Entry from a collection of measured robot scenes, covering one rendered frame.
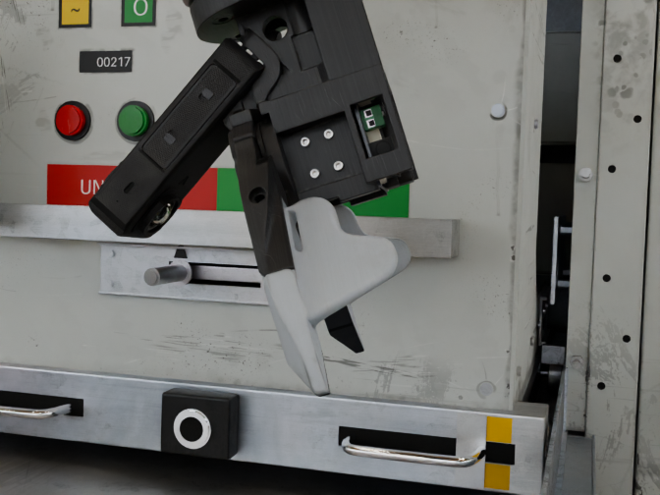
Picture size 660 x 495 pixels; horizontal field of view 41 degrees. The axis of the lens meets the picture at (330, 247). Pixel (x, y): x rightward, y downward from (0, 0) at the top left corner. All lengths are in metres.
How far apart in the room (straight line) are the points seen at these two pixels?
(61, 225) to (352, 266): 0.41
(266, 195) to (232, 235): 0.29
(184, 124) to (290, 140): 0.05
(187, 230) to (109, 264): 0.10
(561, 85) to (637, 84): 0.63
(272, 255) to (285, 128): 0.07
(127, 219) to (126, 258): 0.32
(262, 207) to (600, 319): 0.60
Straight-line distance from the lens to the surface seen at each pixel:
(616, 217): 0.94
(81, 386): 0.80
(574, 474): 0.83
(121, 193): 0.46
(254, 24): 0.46
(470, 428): 0.69
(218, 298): 0.74
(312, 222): 0.41
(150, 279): 0.70
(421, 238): 0.65
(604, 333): 0.95
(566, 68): 1.57
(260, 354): 0.73
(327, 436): 0.71
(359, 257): 0.39
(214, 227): 0.69
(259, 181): 0.40
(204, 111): 0.45
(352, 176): 0.43
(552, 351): 1.03
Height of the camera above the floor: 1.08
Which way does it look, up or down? 3 degrees down
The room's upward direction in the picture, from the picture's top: 2 degrees clockwise
